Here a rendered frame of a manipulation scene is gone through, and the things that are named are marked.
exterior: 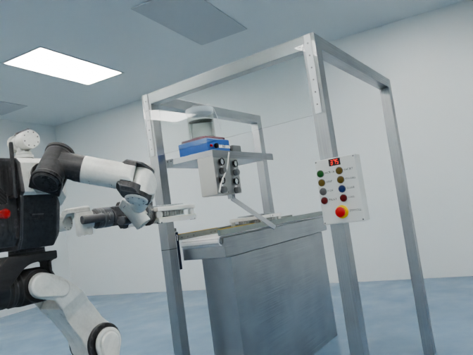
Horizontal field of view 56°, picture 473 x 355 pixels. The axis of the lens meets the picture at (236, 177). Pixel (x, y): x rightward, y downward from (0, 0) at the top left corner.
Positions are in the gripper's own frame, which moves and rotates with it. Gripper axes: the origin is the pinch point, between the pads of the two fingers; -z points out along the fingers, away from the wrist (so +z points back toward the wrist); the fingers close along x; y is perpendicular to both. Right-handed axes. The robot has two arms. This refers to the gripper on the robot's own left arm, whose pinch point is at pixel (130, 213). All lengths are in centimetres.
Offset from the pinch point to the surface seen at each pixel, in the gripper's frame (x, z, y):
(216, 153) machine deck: -24, -46, 15
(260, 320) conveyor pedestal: 69, -72, 3
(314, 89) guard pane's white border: -40, -46, 77
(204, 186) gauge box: -8.7, -40.7, 7.5
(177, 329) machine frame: 62, -29, -16
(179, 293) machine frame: 45, -33, -15
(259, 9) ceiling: -179, -223, -77
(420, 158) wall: -17, -386, -12
